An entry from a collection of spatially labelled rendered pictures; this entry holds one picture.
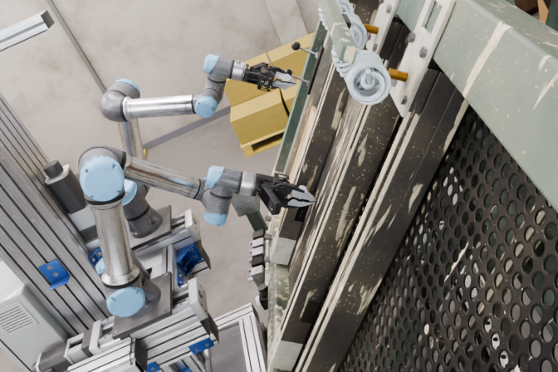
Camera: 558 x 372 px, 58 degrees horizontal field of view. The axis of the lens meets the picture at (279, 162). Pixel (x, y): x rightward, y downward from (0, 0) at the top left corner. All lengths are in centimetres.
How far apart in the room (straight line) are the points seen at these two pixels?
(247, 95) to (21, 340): 328
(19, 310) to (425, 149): 165
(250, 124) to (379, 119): 355
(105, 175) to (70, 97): 441
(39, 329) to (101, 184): 84
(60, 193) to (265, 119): 292
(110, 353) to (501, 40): 172
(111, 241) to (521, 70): 130
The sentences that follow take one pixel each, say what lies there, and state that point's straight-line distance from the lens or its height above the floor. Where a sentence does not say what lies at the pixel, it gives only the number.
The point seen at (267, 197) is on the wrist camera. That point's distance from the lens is 161.
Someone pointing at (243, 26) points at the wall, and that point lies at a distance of 563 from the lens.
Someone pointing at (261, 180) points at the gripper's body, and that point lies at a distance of 169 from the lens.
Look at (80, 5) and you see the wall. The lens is 562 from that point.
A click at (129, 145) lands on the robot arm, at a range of 226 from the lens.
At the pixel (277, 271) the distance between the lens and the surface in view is 196.
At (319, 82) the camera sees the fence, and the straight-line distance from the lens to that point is 206.
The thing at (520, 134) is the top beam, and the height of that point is 185.
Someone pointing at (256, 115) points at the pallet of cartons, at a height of 36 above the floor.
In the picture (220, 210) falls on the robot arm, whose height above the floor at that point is 130.
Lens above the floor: 215
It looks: 29 degrees down
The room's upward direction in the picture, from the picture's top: 24 degrees counter-clockwise
